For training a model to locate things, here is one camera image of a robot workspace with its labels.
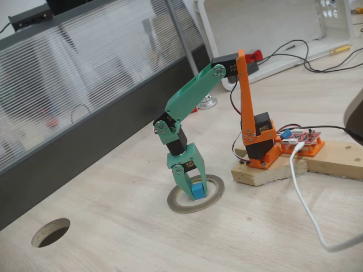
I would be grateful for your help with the black device with ports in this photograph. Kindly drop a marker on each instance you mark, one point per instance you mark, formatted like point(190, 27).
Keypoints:
point(31, 15)

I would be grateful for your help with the white plastic crate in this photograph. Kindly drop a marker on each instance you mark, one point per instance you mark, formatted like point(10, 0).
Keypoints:
point(221, 28)

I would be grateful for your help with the red clamp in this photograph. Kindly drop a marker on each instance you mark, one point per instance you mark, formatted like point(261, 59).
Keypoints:
point(254, 57)

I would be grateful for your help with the metal stand pole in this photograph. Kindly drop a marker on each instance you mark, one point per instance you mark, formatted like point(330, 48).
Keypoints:
point(190, 54)

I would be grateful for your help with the red controller board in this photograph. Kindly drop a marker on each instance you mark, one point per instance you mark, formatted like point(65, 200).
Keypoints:
point(306, 137)

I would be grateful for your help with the grey partition with ribbed glass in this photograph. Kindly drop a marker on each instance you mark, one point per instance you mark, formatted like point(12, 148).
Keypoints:
point(85, 136)

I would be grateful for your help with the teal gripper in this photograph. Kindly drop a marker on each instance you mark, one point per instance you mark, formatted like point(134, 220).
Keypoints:
point(185, 162)

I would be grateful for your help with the orange and teal robot arm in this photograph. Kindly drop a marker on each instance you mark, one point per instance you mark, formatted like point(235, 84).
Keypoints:
point(246, 93)

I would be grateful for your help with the grey rounded object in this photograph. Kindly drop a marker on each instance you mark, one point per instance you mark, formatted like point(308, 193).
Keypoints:
point(356, 113)

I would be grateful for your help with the blue cube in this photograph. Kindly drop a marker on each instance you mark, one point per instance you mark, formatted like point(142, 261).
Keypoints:
point(198, 192)

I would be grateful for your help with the black flat object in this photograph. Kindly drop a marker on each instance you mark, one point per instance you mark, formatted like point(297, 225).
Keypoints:
point(65, 7)

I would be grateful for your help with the short wooden base block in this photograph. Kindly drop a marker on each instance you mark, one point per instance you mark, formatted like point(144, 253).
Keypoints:
point(266, 175)

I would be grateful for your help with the long wooden plank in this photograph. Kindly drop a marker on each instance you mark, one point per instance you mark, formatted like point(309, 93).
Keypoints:
point(340, 158)

